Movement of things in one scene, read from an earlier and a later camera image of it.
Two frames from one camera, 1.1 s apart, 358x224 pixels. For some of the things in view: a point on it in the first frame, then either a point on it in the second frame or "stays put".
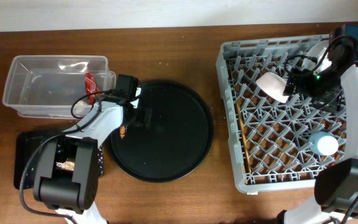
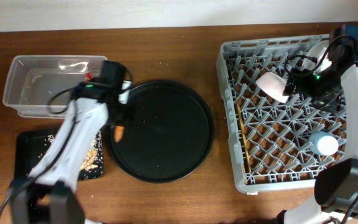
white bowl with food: x=274 y=85 stays put
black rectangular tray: x=26 y=147 stays put
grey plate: x=317 y=51 stays put
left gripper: x=145 y=119 to x=130 y=117
